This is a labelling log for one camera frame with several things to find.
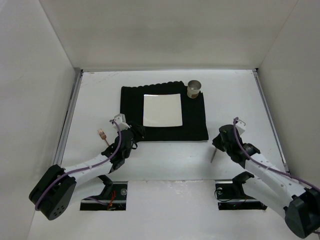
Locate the left aluminium table rail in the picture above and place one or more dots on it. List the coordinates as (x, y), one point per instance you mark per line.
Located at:
(60, 150)

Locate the aluminium table rail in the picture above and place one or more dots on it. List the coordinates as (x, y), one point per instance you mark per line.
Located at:
(60, 150)
(270, 119)

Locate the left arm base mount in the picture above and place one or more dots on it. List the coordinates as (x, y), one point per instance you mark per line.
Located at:
(113, 196)

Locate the right aluminium table rail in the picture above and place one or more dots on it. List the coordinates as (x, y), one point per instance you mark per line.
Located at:
(270, 119)

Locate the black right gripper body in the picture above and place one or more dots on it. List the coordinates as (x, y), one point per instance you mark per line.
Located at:
(222, 141)

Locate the silver metal cup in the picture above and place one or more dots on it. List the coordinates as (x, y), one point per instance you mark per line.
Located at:
(193, 88)

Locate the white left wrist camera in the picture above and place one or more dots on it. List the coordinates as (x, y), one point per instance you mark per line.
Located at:
(119, 122)

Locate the copper fork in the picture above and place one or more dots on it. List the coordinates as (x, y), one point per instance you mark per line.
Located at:
(103, 136)

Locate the silver knife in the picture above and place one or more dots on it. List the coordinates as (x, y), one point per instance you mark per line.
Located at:
(213, 155)

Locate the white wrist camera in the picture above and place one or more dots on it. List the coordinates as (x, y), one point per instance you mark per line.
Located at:
(240, 126)
(119, 122)

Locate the black cloth placemat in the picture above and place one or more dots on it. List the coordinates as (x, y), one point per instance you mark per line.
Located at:
(193, 112)

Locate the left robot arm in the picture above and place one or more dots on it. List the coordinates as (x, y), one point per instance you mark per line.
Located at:
(60, 186)

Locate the white square plate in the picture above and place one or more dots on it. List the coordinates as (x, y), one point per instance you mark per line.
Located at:
(162, 111)

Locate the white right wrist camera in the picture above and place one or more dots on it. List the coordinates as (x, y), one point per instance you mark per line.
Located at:
(240, 126)

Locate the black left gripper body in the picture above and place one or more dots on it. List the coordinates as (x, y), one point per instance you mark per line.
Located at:
(135, 132)

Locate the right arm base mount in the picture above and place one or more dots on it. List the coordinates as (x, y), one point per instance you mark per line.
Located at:
(231, 197)

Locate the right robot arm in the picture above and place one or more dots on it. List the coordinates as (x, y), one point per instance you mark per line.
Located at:
(293, 199)

